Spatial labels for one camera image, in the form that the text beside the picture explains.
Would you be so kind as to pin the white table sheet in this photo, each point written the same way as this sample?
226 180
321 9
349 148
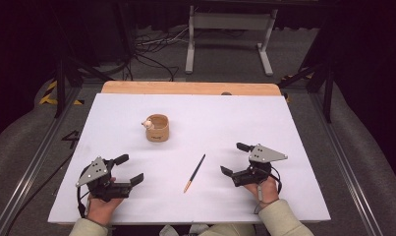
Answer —
192 131

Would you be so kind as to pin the person's legs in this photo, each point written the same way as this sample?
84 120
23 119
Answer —
218 230

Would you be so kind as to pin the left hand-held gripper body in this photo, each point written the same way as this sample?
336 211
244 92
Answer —
95 170

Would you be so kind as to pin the black pencil with wooden tip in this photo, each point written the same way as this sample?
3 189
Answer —
195 172

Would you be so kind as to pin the white metal stand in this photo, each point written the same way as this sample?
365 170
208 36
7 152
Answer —
230 21

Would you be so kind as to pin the person's right hand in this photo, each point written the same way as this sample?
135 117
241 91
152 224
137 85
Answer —
267 191

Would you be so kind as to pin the wooden table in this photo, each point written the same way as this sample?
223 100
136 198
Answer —
185 88

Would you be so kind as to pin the small wooden figure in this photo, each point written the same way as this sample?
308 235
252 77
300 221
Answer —
147 124

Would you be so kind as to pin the black tripod stand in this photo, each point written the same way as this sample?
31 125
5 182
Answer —
328 82
60 85

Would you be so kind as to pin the yellow black hazard tape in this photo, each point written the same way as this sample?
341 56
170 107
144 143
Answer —
48 97

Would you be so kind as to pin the person's left hand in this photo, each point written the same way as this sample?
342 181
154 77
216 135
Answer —
100 209

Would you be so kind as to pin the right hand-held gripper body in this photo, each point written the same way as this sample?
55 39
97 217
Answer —
266 154

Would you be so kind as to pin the wooden pen holder cup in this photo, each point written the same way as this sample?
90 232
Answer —
158 132

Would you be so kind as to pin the aluminium floor rail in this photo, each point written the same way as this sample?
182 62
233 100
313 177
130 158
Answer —
31 167
346 164

